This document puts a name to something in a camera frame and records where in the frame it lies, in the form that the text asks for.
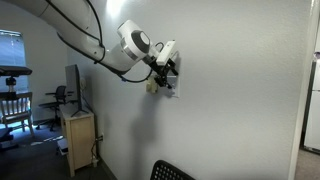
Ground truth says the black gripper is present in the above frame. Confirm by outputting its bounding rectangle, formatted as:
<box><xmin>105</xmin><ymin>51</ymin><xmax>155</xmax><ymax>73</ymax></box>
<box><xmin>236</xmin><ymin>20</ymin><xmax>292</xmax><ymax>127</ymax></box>
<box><xmin>146</xmin><ymin>54</ymin><xmax>180</xmax><ymax>90</ymax></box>

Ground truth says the black monitor on stand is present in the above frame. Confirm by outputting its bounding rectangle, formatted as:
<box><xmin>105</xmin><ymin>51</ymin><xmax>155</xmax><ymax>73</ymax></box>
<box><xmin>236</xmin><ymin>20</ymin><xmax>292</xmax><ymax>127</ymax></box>
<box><xmin>64</xmin><ymin>64</ymin><xmax>89</xmax><ymax>118</ymax></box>

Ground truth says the black office chair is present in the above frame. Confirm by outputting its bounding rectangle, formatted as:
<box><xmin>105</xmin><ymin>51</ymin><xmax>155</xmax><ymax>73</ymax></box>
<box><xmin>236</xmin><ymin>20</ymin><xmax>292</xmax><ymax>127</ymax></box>
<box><xmin>35</xmin><ymin>85</ymin><xmax>76</xmax><ymax>132</ymax></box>

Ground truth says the light wooden cabinet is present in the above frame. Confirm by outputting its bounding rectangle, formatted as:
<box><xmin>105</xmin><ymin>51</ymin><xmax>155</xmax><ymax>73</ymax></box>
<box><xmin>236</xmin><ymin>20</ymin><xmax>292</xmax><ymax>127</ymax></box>
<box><xmin>59</xmin><ymin>106</ymin><xmax>98</xmax><ymax>178</ymax></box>

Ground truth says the white box on floor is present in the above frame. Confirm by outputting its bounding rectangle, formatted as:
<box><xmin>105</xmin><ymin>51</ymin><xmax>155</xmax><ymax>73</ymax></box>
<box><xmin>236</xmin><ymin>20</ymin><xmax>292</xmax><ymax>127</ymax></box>
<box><xmin>56</xmin><ymin>138</ymin><xmax>69</xmax><ymax>156</ymax></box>

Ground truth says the wooden slat chair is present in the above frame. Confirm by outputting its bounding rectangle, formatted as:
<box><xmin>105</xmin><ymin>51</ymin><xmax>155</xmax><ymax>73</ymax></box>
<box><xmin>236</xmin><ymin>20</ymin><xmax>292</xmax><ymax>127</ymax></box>
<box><xmin>0</xmin><ymin>92</ymin><xmax>36</xmax><ymax>139</ymax></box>

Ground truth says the window blind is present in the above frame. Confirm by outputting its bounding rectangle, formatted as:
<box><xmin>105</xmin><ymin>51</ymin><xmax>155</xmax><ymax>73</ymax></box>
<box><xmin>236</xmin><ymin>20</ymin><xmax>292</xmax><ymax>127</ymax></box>
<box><xmin>0</xmin><ymin>29</ymin><xmax>28</xmax><ymax>94</ymax></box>

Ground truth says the black stand base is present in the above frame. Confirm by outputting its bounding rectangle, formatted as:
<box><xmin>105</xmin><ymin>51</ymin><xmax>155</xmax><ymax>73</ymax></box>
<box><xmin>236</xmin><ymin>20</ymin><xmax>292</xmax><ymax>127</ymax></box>
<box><xmin>0</xmin><ymin>128</ymin><xmax>20</xmax><ymax>151</ymax></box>

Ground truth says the white double switch plate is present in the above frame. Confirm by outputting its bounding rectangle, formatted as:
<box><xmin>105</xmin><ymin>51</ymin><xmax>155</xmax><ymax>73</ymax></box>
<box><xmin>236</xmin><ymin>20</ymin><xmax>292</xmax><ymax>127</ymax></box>
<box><xmin>165</xmin><ymin>74</ymin><xmax>181</xmax><ymax>99</ymax></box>

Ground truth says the beige wall switch box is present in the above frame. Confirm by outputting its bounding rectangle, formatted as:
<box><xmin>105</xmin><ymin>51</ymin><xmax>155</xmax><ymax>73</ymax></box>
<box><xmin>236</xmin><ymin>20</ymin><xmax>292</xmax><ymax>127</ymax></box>
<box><xmin>145</xmin><ymin>78</ymin><xmax>158</xmax><ymax>95</ymax></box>

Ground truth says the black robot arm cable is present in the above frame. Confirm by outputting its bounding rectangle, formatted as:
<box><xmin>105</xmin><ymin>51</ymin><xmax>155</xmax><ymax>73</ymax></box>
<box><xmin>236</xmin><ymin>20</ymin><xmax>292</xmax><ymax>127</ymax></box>
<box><xmin>44</xmin><ymin>0</ymin><xmax>166</xmax><ymax>84</ymax></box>

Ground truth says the black power cord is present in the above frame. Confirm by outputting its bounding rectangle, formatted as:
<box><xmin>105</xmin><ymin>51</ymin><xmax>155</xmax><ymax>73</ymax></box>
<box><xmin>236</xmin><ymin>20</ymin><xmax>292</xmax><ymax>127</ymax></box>
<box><xmin>90</xmin><ymin>134</ymin><xmax>104</xmax><ymax>168</ymax></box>

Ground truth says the white wall corner trim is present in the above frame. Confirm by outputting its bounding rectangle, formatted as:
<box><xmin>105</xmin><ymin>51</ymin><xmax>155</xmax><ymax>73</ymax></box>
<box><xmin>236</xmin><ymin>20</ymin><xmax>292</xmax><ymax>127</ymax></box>
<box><xmin>287</xmin><ymin>0</ymin><xmax>320</xmax><ymax>180</ymax></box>

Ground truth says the black camera on tripod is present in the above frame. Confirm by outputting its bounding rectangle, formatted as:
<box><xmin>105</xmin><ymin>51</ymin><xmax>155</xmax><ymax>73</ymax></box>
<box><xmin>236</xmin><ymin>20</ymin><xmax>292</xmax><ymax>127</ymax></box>
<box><xmin>0</xmin><ymin>65</ymin><xmax>33</xmax><ymax>101</ymax></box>

